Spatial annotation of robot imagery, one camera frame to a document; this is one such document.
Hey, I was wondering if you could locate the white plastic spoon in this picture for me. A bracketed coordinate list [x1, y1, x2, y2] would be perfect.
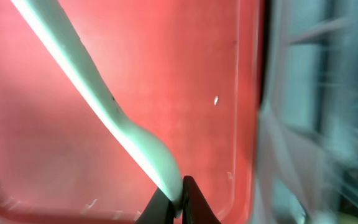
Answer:
[12, 0, 183, 217]

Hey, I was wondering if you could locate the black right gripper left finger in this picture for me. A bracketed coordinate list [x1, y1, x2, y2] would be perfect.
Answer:
[135, 188, 175, 224]

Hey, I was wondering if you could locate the red plastic tray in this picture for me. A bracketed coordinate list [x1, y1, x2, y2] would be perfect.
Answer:
[0, 1, 260, 223]

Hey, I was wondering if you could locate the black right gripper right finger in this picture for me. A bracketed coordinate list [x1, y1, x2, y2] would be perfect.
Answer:
[182, 175, 221, 224]

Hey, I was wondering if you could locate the grey dishwasher rack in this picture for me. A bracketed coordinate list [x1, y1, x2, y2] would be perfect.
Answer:
[251, 0, 358, 223]

